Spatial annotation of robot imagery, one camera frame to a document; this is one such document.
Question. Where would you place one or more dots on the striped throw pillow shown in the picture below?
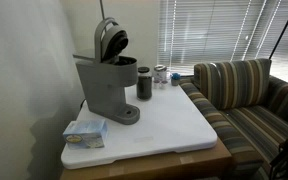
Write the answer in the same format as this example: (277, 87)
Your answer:
(237, 83)

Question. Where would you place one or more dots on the clear jar silver lid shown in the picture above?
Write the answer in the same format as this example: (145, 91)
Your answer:
(160, 74)

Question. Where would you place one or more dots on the black camera stand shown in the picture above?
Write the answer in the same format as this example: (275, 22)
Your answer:
(282, 30)

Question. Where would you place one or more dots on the striped sofa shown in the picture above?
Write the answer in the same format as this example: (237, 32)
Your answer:
(250, 130)

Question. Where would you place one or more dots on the black lidded steel tumbler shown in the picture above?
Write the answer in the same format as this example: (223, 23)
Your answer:
(144, 86)

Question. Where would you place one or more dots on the white window blinds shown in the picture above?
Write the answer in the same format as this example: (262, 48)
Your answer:
(217, 30)

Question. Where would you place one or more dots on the thin metal pole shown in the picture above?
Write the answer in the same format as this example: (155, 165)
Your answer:
(102, 9)

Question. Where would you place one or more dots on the white square table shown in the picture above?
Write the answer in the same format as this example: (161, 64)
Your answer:
(157, 165)

